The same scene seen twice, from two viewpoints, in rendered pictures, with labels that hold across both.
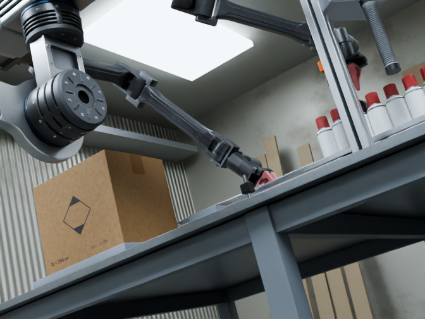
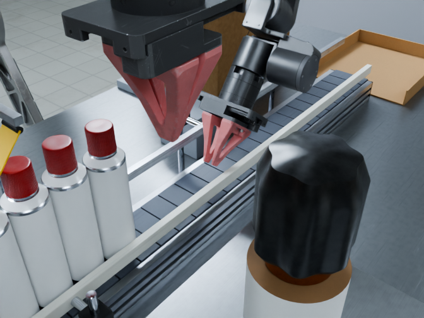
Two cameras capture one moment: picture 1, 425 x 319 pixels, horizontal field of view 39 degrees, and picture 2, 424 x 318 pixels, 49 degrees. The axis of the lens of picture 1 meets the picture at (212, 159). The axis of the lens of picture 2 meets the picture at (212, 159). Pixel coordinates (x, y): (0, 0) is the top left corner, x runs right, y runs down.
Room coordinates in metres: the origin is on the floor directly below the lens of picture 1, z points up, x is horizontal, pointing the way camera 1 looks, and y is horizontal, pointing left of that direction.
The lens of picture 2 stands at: (1.77, -0.77, 1.37)
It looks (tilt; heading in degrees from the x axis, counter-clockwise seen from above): 36 degrees down; 97
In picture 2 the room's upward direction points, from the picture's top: straight up
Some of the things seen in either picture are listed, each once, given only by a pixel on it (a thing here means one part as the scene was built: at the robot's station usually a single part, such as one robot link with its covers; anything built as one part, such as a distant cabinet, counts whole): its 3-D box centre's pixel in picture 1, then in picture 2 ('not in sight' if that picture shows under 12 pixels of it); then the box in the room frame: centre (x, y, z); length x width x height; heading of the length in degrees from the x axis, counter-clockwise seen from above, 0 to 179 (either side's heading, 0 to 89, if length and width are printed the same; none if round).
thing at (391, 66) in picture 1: (379, 35); not in sight; (1.36, -0.48, 1.18); 0.04 x 0.04 x 0.21
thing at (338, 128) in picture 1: (347, 143); (72, 211); (1.55, -0.36, 0.98); 0.05 x 0.05 x 0.20
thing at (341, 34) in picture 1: (340, 40); not in sight; (1.71, -0.49, 1.36); 0.07 x 0.06 x 0.07; 150
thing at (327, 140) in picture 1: (331, 151); (110, 194); (1.58, -0.32, 0.98); 0.05 x 0.05 x 0.20
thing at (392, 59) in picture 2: not in sight; (378, 62); (2.07, 0.44, 0.85); 0.30 x 0.26 x 0.04; 57
